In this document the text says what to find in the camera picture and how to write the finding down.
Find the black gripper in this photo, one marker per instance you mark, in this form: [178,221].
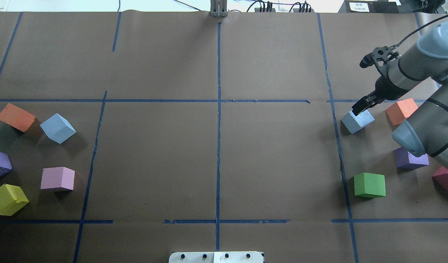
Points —
[385,88]

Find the light blue foam block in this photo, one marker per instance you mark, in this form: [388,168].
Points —
[354,123]
[57,128]

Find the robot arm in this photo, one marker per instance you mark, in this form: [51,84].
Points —
[426,130]

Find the orange foam block right side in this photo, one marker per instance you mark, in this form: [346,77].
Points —
[401,110]

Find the orange foam block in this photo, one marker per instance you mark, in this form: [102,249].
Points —
[401,110]
[17,117]

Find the purple foam block right side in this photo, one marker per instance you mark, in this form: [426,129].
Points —
[406,160]

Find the green foam block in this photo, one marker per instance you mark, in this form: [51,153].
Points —
[369,185]

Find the magenta foam block near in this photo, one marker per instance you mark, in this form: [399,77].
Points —
[441,177]

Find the pink foam block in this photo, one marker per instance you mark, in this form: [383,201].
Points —
[57,179]

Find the orange foam block left side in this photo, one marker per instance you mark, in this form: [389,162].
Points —
[17,117]

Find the yellow foam block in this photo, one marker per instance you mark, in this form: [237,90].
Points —
[12,199]

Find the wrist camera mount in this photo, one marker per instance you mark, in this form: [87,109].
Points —
[379,54]

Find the aluminium frame post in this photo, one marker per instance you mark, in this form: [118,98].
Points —
[218,8]

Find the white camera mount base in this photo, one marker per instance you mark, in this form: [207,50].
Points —
[217,257]

